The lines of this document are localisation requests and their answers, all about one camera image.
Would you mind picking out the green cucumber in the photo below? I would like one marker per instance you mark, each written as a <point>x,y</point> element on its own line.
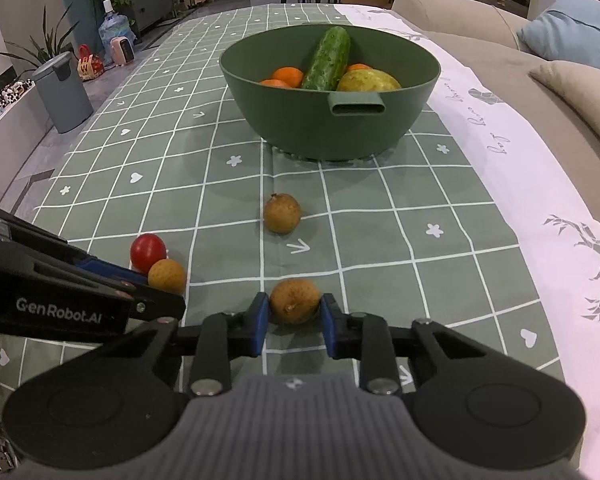
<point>329,61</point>

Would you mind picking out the blue water bottle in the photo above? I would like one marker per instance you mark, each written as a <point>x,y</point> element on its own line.
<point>113,25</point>

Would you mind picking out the beige cushion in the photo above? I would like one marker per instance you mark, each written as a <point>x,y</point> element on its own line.
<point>577,84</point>

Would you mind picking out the yellow-green pear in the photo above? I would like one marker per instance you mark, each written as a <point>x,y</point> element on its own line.
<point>367,81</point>

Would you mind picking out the brown longan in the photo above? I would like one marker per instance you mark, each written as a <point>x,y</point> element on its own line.
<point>294,301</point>
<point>168,275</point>
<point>281,214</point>

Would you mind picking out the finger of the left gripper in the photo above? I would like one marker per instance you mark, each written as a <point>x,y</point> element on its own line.
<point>110,270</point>

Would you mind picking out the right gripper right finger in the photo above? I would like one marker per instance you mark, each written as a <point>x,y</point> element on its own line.
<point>365,338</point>

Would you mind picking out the green bowl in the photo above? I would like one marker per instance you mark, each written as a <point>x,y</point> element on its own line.
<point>329,125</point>

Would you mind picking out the light blue cushion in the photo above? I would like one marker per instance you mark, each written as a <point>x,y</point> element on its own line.
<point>568,30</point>

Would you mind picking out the small orange mandarin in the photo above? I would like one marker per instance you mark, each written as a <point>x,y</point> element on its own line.
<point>275,83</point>

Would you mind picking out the large orange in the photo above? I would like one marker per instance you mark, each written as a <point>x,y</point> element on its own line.
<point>289,75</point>

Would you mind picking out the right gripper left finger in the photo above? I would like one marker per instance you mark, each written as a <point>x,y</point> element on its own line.
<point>221,338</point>

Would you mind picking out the green potted plant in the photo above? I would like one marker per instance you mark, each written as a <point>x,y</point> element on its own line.
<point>52,45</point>

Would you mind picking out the green checked tablecloth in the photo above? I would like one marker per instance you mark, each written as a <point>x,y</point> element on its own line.
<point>484,215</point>

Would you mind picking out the red cherry tomato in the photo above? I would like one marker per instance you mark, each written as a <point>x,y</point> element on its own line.
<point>145,251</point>

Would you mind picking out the pink small heater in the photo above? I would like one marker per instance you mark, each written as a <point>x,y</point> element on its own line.
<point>122,52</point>

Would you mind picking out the beige sofa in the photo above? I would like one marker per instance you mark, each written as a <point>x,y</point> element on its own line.
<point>484,38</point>

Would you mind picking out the grey trash bin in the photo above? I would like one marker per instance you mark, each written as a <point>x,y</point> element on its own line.
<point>62,92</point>

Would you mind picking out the red toy basket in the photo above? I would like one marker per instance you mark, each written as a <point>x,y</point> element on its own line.
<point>90,66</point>

